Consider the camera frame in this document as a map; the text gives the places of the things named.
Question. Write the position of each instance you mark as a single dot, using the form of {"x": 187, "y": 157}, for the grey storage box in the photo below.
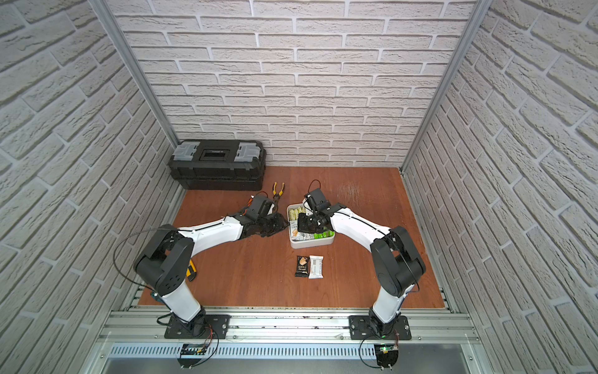
{"x": 300, "y": 240}

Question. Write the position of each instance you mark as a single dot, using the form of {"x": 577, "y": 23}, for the pale yellow cookie packet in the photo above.
{"x": 294, "y": 213}

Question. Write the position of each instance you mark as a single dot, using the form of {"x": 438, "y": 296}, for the white cookie packet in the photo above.
{"x": 316, "y": 266}

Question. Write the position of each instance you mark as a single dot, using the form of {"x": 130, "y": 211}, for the right controller board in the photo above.
{"x": 386, "y": 355}

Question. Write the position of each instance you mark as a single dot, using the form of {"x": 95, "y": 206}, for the black cookie packet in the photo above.
{"x": 302, "y": 268}

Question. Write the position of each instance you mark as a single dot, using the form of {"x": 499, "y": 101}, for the left aluminium frame post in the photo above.
{"x": 113, "y": 30}

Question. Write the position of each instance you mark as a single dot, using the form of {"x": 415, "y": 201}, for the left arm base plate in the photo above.
{"x": 202, "y": 327}

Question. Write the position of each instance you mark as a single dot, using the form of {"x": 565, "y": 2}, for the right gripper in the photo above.
{"x": 302, "y": 226}

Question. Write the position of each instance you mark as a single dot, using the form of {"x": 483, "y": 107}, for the green cookie packet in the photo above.
{"x": 328, "y": 233}

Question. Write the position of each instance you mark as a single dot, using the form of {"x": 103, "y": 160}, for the controller board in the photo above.
{"x": 192, "y": 355}
{"x": 386, "y": 355}

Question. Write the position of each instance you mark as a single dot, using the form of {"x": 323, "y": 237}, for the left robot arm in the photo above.
{"x": 163, "y": 263}

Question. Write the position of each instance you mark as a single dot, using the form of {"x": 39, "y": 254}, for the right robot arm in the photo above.
{"x": 397, "y": 262}

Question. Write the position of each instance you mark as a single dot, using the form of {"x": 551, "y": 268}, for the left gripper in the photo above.
{"x": 269, "y": 222}

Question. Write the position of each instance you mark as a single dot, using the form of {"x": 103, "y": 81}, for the aluminium front rail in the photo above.
{"x": 280, "y": 325}

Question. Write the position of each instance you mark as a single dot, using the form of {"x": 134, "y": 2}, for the left controller board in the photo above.
{"x": 192, "y": 355}

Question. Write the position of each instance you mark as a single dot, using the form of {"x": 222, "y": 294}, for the yellow handled small pliers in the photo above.
{"x": 278, "y": 192}

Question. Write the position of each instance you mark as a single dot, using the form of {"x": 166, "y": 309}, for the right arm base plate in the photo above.
{"x": 364, "y": 327}

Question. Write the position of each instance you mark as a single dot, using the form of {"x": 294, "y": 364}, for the aluminium frame post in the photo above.
{"x": 472, "y": 26}
{"x": 113, "y": 30}

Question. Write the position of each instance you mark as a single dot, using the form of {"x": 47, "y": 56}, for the black toolbox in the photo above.
{"x": 236, "y": 165}

